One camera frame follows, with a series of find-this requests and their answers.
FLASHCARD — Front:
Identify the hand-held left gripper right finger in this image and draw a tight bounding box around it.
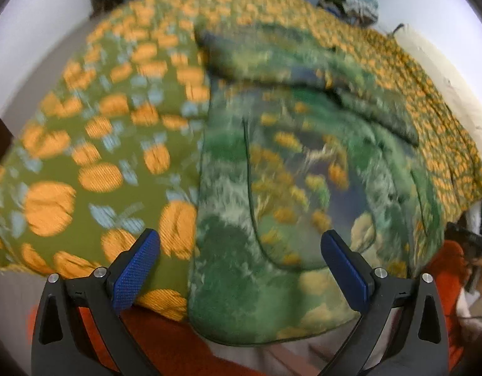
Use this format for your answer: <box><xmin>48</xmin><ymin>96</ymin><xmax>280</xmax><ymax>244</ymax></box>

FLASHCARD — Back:
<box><xmin>320</xmin><ymin>230</ymin><xmax>450</xmax><ymax>376</ymax></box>

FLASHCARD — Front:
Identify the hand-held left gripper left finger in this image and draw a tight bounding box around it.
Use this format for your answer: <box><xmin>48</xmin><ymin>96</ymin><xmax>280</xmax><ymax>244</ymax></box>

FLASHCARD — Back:
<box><xmin>30</xmin><ymin>228</ymin><xmax>161</xmax><ymax>376</ymax></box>

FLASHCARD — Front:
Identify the green printed jacket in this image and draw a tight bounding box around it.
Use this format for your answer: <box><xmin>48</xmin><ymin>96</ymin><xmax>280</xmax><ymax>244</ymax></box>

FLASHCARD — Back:
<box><xmin>187</xmin><ymin>23</ymin><xmax>447</xmax><ymax>347</ymax></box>

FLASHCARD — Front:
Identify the pile of clothes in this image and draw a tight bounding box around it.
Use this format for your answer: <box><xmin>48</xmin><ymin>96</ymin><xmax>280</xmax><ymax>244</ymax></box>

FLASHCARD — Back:
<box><xmin>318</xmin><ymin>0</ymin><xmax>379</xmax><ymax>26</ymax></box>

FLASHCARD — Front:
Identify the orange fleece robe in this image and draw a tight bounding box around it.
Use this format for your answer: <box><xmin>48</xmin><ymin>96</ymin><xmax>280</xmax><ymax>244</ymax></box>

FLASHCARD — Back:
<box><xmin>27</xmin><ymin>305</ymin><xmax>273</xmax><ymax>376</ymax></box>

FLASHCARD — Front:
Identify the leaf patterned bed sheet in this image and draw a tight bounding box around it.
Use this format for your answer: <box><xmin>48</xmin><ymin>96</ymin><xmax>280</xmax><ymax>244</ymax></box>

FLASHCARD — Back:
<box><xmin>210</xmin><ymin>321</ymin><xmax>363</xmax><ymax>376</ymax></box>

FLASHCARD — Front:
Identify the orange floral quilt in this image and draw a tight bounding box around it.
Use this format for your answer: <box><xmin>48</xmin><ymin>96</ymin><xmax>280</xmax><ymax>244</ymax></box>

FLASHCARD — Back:
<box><xmin>0</xmin><ymin>0</ymin><xmax>482</xmax><ymax>322</ymax></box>

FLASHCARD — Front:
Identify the cream headboard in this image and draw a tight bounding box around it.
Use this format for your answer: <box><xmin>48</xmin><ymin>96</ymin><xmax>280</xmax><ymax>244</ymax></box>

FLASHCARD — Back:
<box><xmin>393</xmin><ymin>23</ymin><xmax>482</xmax><ymax>153</ymax></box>

